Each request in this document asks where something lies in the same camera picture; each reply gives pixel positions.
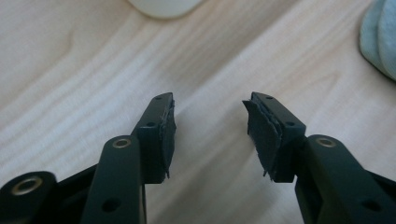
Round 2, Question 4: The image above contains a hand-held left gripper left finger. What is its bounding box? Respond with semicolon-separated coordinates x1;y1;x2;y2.
79;91;177;224

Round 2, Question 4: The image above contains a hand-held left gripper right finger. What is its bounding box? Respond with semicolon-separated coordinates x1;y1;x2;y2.
242;91;396;224

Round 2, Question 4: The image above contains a white round container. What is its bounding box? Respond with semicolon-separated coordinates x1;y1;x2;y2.
126;0;205;19

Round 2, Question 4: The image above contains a light blue cloth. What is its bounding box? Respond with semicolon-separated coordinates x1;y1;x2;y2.
359;0;396;82

